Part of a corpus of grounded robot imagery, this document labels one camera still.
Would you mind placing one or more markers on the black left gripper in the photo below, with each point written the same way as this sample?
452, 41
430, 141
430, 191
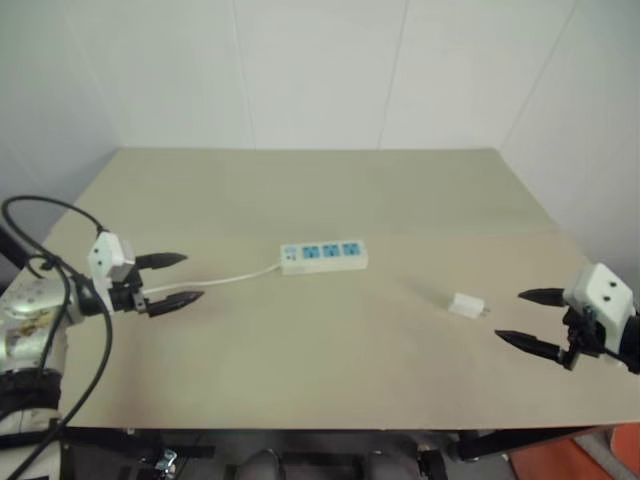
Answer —
125, 297

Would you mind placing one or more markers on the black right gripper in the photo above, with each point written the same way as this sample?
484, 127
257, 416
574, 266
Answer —
582, 335

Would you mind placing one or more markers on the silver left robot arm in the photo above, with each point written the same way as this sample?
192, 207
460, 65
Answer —
25, 310

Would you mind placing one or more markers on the white plug adapter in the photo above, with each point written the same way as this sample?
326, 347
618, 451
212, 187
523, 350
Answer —
465, 305

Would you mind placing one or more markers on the white power strip blue sockets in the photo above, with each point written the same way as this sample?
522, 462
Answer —
325, 257

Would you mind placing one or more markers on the orange object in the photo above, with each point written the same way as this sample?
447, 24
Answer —
590, 457

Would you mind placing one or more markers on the small metal clamp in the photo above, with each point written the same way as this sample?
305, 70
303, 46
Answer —
166, 459

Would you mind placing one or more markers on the dark rounded shape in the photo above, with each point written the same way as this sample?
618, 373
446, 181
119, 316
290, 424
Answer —
260, 467
377, 467

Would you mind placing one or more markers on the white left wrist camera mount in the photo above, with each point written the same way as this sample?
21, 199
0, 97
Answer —
102, 255

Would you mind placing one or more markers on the black table frame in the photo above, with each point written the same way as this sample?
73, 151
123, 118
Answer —
525, 439

